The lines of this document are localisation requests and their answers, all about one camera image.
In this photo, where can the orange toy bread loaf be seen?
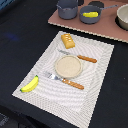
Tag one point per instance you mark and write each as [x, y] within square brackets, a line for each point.
[68, 41]

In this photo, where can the yellow toy banana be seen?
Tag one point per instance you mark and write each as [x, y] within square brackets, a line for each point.
[30, 86]

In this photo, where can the grey toy frying pan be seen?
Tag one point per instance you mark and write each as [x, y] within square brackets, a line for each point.
[87, 9]

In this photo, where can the yellow toy cheese wedge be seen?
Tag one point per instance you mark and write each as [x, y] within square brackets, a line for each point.
[91, 14]

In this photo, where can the beige toy plate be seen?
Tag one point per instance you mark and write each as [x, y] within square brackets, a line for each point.
[68, 66]

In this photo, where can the beige woven placemat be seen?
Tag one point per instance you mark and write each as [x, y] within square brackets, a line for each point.
[73, 106]

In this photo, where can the grey toy pot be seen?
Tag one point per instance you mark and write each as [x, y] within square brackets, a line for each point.
[67, 9]

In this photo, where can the pink toy stove board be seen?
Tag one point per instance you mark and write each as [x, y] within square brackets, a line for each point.
[105, 27]

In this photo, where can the black stove burner disc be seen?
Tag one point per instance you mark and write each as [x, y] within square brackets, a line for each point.
[97, 3]

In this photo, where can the beige toy bowl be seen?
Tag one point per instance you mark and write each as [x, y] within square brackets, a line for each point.
[122, 14]

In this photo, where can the toy fork orange handle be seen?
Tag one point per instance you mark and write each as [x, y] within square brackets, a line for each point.
[54, 77]

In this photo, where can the toy knife orange handle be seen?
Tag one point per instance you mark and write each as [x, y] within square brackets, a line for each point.
[79, 56]

